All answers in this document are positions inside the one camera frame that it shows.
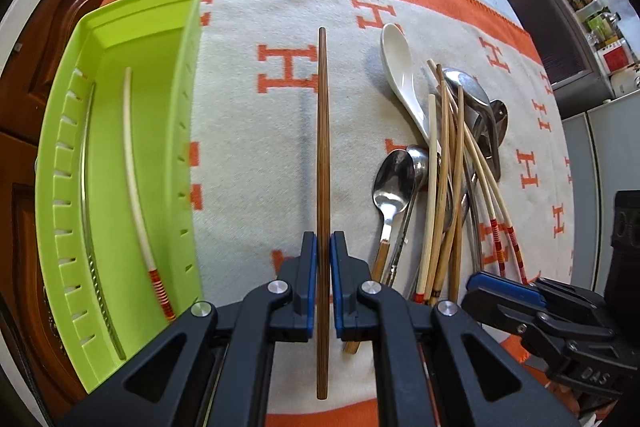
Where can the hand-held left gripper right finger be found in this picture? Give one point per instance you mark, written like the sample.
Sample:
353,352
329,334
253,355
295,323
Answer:
336,287

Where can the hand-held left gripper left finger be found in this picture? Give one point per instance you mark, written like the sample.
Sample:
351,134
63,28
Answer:
311,279

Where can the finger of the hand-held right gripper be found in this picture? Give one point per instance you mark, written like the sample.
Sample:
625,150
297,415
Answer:
505,287
500,312

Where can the white chopstick with red stripes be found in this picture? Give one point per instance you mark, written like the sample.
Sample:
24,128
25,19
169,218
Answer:
515,252
134,187
496,242

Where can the dark brown wooden chopstick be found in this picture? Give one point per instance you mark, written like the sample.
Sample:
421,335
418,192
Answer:
323,157

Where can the green plastic utensil tray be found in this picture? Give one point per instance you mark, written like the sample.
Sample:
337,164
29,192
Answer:
105,132

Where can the long metal spoon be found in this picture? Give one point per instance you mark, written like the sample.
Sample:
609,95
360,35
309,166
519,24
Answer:
472,232

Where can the light grey refrigerator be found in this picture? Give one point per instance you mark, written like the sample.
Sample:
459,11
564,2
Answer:
605,147

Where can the tan bamboo chopstick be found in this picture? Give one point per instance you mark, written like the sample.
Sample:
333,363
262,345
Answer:
459,167
442,187

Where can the pale bamboo chopstick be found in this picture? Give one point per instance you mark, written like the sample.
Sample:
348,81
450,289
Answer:
431,157

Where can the steel fork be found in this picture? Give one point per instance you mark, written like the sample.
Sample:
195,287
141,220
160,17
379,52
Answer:
421,159

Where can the beige and orange printed blanket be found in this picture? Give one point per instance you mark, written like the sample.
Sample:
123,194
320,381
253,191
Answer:
250,132

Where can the dark metal spoon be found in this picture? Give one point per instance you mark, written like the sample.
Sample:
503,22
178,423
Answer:
500,117

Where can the stainless steel soup spoon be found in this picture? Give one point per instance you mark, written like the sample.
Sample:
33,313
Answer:
467,87

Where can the silver metal chopstick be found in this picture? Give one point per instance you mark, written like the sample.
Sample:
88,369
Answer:
91,257

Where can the white ceramic spoon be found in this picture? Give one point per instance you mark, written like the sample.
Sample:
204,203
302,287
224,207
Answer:
397,57

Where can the dark grey cabinet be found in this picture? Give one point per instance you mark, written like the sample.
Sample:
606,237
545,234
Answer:
540,22

